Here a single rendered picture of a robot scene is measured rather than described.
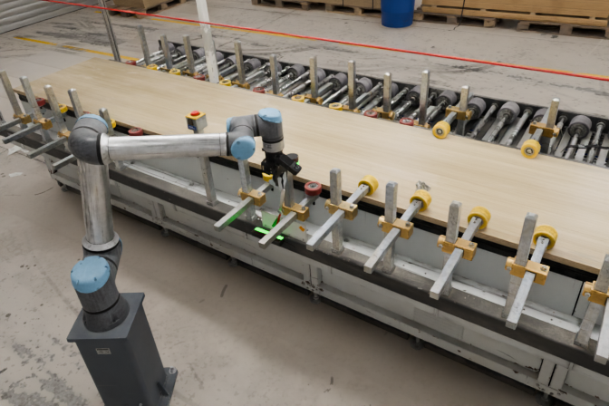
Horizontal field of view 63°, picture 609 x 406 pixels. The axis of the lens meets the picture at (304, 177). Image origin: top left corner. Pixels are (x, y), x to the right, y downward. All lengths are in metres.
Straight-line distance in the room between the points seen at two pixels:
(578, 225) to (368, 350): 1.23
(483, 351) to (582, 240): 0.78
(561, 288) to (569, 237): 0.20
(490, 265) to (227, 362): 1.44
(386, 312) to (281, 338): 0.59
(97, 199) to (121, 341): 0.59
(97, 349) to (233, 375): 0.74
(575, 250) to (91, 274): 1.88
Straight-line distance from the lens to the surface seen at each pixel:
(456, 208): 1.86
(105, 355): 2.42
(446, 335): 2.70
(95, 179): 2.11
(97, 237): 2.28
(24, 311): 3.57
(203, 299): 3.17
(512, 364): 2.67
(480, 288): 2.31
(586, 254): 2.17
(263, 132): 1.98
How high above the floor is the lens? 2.22
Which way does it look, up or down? 33 degrees down
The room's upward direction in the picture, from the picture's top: 4 degrees counter-clockwise
